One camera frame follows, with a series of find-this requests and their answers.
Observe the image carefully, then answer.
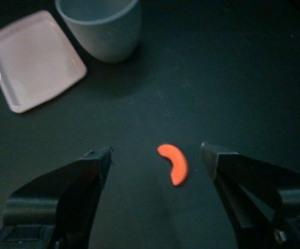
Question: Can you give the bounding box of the pink rectangular plastic tray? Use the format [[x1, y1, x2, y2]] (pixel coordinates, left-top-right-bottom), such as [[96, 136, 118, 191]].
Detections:
[[0, 9, 89, 115]]

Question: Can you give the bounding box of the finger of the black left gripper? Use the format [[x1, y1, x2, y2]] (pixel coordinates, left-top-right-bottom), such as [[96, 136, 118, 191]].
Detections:
[[0, 145, 116, 249], [200, 141, 300, 249]]

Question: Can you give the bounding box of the orange toy tangerine slice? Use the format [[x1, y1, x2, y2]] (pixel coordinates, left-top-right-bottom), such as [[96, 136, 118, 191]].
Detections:
[[156, 143, 190, 188]]

